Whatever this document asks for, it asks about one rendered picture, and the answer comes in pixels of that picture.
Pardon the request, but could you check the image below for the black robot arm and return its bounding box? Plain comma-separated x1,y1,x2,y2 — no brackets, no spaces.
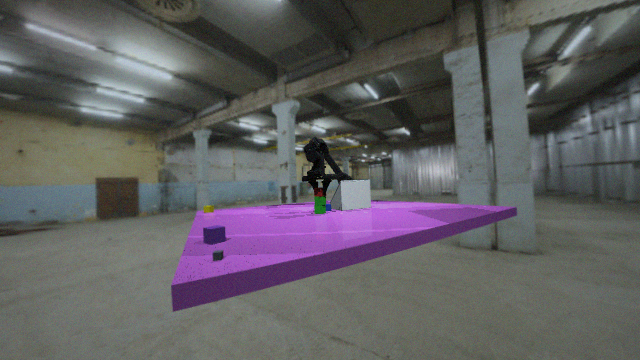
304,137,353,184

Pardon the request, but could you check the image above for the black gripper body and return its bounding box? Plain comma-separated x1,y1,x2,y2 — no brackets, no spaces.
302,164,338,182

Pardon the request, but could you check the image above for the purple cube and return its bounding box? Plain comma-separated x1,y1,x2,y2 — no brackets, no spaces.
203,225,225,245

